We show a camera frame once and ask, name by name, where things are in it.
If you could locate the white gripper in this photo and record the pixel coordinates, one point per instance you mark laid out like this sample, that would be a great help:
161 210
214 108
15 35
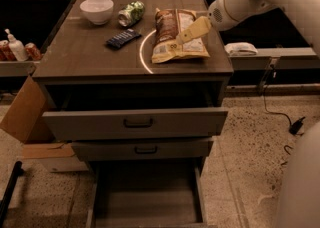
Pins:
217 14

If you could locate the brown chip bag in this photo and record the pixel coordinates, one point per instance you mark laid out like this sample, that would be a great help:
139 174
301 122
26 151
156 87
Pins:
169 43

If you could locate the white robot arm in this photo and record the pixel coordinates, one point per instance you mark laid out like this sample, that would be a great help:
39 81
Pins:
299 199

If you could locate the grey drawer cabinet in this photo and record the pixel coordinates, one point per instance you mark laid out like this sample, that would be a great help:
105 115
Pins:
79 55

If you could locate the grey top drawer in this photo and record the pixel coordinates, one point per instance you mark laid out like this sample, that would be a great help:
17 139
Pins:
136 124

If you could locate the grey drawer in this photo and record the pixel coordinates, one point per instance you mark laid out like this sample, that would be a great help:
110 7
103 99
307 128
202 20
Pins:
136 124
163 193
139 149

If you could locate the grey middle drawer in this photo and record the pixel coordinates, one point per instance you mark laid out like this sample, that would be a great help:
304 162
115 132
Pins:
139 149

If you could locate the grey bottom drawer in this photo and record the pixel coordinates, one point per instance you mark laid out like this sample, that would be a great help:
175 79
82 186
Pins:
163 193

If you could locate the folded white cloth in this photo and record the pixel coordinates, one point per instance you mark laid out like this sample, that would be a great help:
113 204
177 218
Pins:
240 49

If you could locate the green crushed soda can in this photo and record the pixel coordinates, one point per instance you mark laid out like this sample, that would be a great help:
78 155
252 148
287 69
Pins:
131 13

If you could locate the dark blue snack bar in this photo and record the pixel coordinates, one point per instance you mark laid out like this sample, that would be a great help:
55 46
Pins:
121 39

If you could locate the white bowl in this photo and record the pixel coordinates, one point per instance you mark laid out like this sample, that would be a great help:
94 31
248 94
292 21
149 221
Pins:
98 12

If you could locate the red soda can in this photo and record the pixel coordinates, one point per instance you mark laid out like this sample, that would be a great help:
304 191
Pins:
4 47
33 51

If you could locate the white soap dispenser bottle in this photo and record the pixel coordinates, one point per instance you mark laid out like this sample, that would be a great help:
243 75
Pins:
17 47

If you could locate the red soda can left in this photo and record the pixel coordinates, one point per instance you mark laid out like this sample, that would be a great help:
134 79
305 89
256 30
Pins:
4 47

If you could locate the brown cardboard box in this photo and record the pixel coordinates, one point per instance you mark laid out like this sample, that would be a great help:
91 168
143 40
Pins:
24 122

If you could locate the black pole left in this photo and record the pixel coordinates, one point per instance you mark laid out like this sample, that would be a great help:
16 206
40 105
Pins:
5 201

